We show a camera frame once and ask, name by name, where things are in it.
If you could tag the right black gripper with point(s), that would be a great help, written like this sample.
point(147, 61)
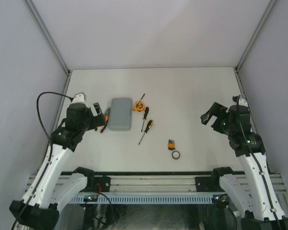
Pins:
point(218, 110)

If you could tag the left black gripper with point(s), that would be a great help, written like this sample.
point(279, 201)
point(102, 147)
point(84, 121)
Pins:
point(96, 120)

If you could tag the grey plastic tool case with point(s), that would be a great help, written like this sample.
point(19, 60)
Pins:
point(120, 118)

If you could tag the black yellow screwdriver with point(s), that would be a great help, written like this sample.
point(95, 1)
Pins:
point(145, 116)
point(148, 127)

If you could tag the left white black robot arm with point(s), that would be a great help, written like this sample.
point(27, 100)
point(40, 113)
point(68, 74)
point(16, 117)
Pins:
point(41, 205)

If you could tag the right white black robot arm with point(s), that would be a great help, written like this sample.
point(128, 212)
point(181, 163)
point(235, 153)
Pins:
point(259, 208)

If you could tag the orange black pliers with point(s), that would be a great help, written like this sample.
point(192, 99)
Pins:
point(106, 114)

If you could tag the orange tape measure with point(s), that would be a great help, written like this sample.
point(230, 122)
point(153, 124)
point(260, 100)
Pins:
point(139, 106)

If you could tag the orange hex key set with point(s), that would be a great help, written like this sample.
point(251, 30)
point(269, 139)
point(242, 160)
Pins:
point(171, 144)

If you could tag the black tape roll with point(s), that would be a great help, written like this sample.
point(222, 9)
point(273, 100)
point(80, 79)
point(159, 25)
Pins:
point(176, 155)

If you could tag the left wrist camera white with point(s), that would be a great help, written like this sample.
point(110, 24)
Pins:
point(79, 98)

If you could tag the aluminium front rail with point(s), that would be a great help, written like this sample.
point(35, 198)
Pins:
point(145, 184)

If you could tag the blue slotted cable duct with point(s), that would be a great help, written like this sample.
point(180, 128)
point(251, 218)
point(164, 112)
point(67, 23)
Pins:
point(158, 199)

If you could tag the right aluminium frame post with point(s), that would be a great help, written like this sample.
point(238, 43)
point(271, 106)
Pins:
point(263, 20)

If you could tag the aluminium frame post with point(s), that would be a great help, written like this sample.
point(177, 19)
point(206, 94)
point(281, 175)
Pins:
point(29, 4)
point(263, 20)

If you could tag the left aluminium frame post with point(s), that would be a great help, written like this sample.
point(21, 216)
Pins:
point(29, 4)

